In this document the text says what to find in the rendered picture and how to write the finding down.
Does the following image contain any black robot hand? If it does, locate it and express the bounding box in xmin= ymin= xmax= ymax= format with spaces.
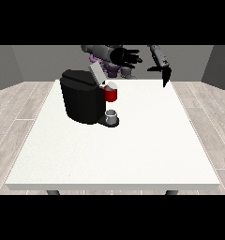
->
xmin=146 ymin=65 xmax=173 ymax=88
xmin=109 ymin=47 xmax=143 ymax=69

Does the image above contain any small grey coffee pod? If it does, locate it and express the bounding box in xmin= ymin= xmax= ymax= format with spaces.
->
xmin=121 ymin=67 xmax=133 ymax=80

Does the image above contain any pale grey machine lid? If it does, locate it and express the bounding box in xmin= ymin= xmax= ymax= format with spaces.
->
xmin=88 ymin=61 xmax=107 ymax=86

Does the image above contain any red pod holder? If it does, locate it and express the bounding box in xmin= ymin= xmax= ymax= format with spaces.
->
xmin=103 ymin=82 xmax=119 ymax=103

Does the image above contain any black coffee machine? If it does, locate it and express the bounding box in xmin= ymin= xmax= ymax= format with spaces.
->
xmin=59 ymin=68 xmax=120 ymax=128

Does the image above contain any small grey cup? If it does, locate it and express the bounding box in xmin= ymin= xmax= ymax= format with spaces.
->
xmin=105 ymin=109 xmax=119 ymax=126

